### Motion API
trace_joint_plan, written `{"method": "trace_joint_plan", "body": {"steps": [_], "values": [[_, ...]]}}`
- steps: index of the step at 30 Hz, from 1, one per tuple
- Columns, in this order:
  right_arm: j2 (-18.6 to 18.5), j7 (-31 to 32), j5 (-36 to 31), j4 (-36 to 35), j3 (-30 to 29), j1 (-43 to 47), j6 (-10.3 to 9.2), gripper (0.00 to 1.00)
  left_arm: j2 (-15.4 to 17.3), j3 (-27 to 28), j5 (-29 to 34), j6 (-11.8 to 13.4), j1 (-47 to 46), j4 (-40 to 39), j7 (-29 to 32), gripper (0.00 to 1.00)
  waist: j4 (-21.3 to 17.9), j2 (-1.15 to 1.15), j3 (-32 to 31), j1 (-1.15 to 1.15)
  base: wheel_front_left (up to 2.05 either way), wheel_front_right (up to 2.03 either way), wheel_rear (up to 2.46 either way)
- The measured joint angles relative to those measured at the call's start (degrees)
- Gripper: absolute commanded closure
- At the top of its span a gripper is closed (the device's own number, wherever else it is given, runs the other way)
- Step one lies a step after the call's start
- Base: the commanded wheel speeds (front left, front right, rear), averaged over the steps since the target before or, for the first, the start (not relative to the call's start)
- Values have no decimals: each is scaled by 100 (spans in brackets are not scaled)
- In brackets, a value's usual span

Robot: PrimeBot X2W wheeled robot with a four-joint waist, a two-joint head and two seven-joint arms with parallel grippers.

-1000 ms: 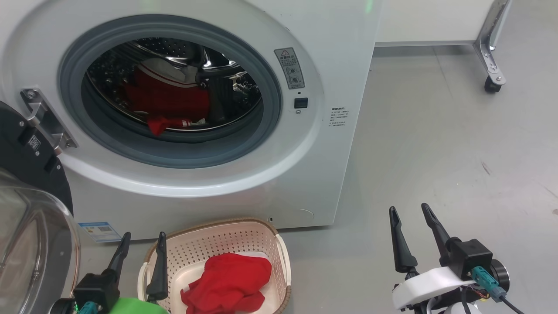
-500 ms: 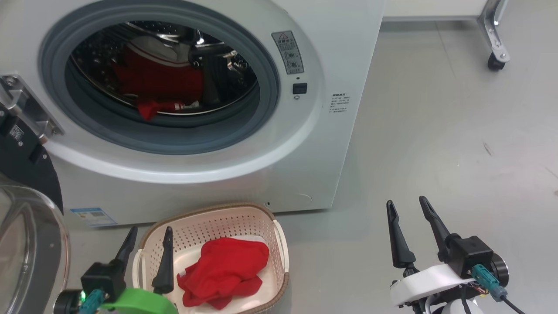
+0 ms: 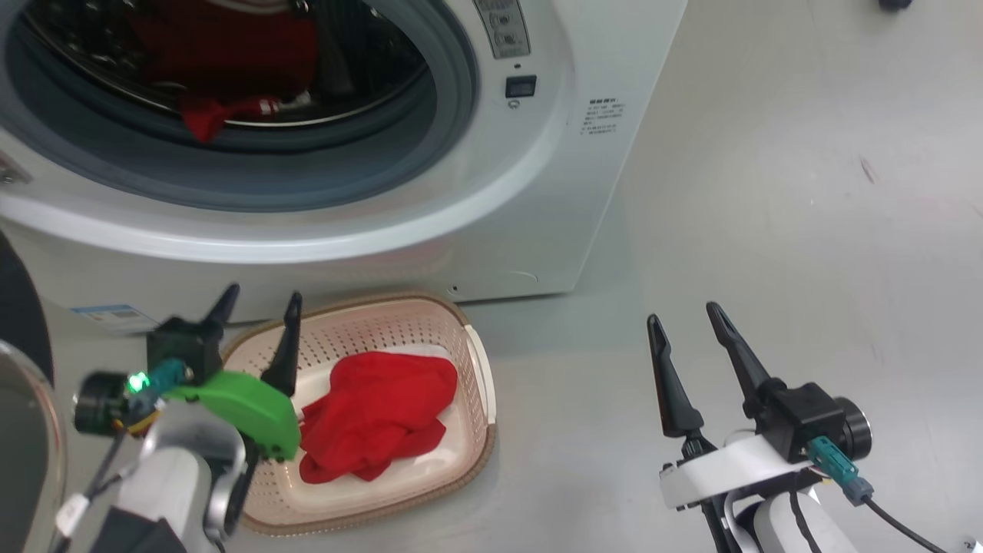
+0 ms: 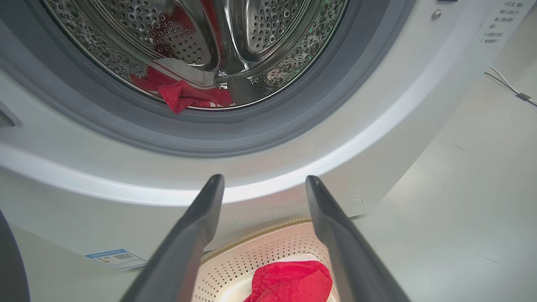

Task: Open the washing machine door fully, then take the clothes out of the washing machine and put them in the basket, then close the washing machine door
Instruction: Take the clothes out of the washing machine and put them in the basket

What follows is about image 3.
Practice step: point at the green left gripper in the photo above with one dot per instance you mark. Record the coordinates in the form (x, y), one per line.
(253, 407)

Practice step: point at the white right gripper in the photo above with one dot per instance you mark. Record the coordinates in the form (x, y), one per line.
(722, 472)

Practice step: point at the plain red garment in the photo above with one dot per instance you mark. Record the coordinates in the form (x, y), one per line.
(376, 415)

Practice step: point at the black round glass washer door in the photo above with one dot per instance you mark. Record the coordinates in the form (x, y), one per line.
(23, 461)

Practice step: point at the red jersey with white trim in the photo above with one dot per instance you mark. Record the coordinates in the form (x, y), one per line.
(230, 54)

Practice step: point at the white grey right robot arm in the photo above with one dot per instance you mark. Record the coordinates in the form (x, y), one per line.
(783, 531)

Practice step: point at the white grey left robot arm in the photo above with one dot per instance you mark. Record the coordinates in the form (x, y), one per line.
(180, 476)

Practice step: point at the cream perforated laundry basket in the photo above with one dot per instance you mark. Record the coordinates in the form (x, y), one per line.
(453, 461)

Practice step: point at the white front-load washing machine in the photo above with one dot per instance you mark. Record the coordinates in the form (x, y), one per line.
(499, 230)

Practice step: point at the blue energy label sticker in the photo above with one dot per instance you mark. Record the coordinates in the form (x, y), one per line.
(115, 317)

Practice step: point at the grey warning label sticker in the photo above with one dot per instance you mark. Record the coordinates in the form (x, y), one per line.
(503, 27)

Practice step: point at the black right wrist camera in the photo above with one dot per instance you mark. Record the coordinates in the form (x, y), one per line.
(806, 415)

